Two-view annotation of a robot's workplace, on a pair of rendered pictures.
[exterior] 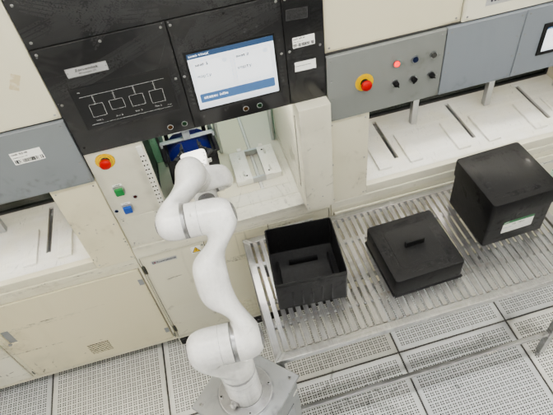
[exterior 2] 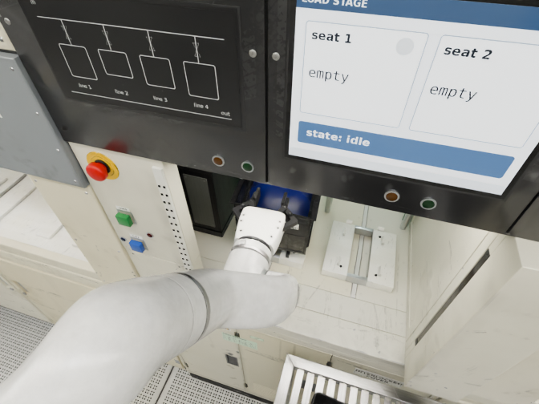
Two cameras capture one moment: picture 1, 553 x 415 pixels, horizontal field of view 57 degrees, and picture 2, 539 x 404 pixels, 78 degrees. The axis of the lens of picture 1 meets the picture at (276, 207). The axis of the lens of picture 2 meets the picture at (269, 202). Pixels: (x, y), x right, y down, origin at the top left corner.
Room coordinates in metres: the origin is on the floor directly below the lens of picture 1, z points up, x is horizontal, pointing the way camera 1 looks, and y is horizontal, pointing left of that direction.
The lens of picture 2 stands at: (1.07, 0.07, 1.77)
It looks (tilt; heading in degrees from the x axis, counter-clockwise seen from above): 46 degrees down; 25
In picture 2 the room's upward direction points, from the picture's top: straight up
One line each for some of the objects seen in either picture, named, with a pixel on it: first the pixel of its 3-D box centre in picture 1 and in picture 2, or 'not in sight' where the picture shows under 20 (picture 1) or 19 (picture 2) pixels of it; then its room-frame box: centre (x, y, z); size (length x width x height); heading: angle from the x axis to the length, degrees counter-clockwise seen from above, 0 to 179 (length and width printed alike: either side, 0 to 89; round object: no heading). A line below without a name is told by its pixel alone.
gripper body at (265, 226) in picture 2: (195, 163); (258, 232); (1.48, 0.28, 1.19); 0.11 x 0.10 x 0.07; 11
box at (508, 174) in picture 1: (499, 193); not in sight; (1.34, -0.93, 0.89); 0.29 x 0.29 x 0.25; 10
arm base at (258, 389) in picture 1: (241, 380); not in sight; (0.74, 0.21, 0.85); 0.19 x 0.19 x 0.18
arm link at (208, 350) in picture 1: (220, 354); not in sight; (0.73, 0.24, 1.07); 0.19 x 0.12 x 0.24; 95
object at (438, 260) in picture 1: (413, 249); not in sight; (1.18, -0.52, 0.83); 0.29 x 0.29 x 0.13; 10
